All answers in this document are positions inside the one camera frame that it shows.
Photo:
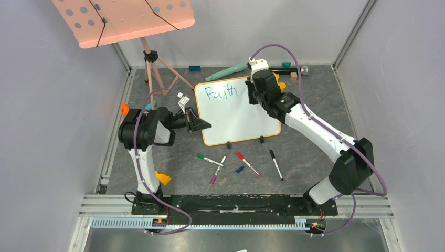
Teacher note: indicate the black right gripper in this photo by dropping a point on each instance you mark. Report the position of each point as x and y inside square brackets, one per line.
[251, 92]

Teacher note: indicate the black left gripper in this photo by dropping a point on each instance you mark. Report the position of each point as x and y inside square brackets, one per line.
[193, 122]

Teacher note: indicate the yellow framed whiteboard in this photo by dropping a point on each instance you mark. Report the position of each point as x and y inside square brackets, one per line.
[225, 105]

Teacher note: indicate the blue marker cap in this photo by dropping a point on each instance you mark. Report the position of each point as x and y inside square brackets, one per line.
[239, 169]

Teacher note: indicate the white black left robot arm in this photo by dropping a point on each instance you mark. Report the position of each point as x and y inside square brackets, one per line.
[140, 131]

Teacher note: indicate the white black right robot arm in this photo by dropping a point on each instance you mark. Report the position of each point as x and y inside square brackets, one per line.
[352, 159]

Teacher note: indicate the green whiteboard marker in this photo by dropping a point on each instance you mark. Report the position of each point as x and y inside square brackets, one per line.
[209, 160]

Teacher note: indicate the red whiteboard marker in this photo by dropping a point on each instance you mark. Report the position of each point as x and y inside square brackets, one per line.
[247, 163]

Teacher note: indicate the pink whiteboard marker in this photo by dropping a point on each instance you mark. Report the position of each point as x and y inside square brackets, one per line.
[217, 171]

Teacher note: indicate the black whiteboard marker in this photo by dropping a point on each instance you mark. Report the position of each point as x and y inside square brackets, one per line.
[276, 164]

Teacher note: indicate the yellow cylinder toy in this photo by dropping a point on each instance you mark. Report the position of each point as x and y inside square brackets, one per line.
[282, 86]

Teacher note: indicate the teal toy tube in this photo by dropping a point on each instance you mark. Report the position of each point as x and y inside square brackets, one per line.
[228, 71]

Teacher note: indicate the teal triangle block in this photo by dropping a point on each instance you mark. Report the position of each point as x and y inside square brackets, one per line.
[286, 64]

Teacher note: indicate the tan wooden cube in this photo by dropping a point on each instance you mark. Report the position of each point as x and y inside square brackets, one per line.
[294, 76]

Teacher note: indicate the black silver microphone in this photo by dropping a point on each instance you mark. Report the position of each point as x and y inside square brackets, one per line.
[289, 70]

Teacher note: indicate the blue toy flashlight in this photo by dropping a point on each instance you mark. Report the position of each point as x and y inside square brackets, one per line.
[149, 106]

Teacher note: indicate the dark blue brick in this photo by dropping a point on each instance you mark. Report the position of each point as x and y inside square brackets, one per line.
[194, 68]

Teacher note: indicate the yellow wedge block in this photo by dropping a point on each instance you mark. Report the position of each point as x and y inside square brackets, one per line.
[163, 178]

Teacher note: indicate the orange toy block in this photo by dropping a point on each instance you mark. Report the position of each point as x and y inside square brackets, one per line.
[124, 109]

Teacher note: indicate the pink music stand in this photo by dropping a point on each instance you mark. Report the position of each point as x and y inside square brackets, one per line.
[102, 22]

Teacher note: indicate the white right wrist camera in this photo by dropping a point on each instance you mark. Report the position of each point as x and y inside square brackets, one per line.
[257, 65]

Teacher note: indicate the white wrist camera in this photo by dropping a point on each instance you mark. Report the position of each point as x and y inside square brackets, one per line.
[257, 65]
[183, 100]

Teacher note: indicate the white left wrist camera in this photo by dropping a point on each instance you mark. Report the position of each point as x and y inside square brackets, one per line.
[183, 100]

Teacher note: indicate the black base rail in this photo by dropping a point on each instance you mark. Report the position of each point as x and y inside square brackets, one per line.
[247, 209]

